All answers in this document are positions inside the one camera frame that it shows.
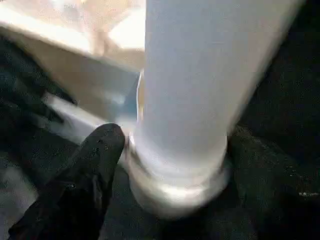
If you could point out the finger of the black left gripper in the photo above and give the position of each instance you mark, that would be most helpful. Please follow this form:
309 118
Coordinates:
25 100

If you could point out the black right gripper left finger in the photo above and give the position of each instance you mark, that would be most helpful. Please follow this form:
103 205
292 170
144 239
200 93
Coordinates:
75 190

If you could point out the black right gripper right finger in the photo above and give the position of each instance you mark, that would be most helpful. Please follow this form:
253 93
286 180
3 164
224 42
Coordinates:
280 185

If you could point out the white plastic table top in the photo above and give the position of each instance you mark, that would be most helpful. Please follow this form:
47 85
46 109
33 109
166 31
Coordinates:
75 50

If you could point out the white plastic table leg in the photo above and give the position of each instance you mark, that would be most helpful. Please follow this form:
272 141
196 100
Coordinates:
200 75

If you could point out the black plastic table mat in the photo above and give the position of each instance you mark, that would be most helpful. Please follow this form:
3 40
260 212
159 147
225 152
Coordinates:
285 115

